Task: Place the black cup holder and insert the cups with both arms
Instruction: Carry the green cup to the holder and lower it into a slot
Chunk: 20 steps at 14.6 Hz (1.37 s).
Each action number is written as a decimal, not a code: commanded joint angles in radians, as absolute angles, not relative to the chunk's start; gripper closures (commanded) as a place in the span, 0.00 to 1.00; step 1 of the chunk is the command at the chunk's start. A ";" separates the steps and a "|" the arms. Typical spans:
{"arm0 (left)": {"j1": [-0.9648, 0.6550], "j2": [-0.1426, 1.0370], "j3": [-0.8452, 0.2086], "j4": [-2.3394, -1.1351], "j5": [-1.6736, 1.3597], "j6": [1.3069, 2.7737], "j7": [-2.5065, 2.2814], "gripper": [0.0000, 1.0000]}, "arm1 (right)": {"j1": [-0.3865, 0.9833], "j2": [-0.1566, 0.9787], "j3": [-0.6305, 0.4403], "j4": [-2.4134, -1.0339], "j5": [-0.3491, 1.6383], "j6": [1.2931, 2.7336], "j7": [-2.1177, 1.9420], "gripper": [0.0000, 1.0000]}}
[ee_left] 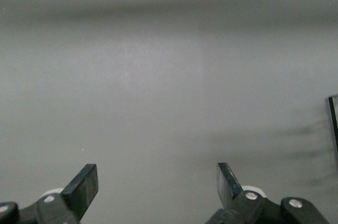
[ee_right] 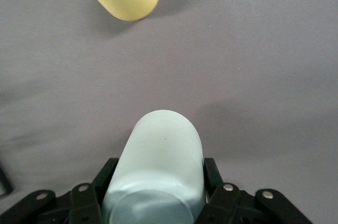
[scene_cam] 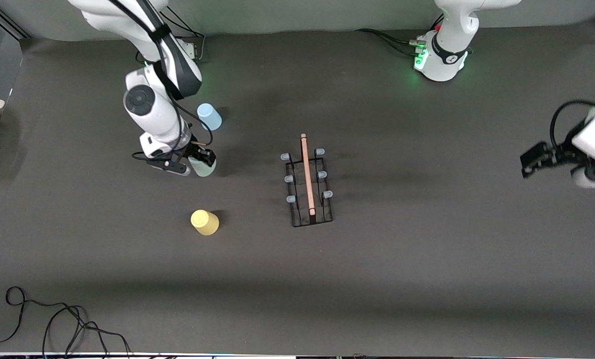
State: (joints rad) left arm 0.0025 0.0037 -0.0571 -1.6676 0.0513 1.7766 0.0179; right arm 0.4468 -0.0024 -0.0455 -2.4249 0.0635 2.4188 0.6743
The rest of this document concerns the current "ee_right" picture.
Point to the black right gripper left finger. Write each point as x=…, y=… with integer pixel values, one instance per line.
x=103, y=176

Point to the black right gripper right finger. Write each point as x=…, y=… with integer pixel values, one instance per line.
x=211, y=176

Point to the pale green plastic cup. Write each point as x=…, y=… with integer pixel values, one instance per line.
x=158, y=160

